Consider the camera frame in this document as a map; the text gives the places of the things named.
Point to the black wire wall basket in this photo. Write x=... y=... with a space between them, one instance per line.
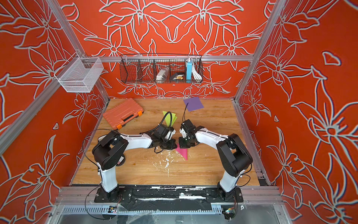
x=136 y=69

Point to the magenta square paper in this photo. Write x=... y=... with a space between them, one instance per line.
x=183 y=152

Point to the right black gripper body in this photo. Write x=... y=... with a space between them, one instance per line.
x=185 y=143

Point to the lime green square paper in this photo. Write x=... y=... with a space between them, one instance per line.
x=170 y=119

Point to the clear acrylic wall bin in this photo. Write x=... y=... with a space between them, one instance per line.
x=80 y=75

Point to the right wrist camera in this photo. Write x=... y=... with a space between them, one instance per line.
x=187 y=128

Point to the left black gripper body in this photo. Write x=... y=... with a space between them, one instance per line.
x=166 y=144

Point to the clear plastic bag in basket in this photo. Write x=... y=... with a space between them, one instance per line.
x=162 y=75

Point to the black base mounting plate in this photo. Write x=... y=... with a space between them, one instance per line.
x=170 y=198

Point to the purple square paper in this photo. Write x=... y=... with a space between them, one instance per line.
x=193 y=104

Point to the light blue box in basket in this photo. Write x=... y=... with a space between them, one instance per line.
x=189 y=67

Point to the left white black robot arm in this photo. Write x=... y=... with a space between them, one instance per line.
x=111 y=148

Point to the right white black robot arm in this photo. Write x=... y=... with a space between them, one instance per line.
x=233 y=154

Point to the small black box in basket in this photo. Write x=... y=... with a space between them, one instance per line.
x=178 y=76

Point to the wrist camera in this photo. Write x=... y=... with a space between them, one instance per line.
x=187 y=128
x=164 y=132

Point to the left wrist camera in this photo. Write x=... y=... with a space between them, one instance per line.
x=164 y=132

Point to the orange plastic tool case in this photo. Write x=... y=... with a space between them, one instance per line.
x=123 y=113

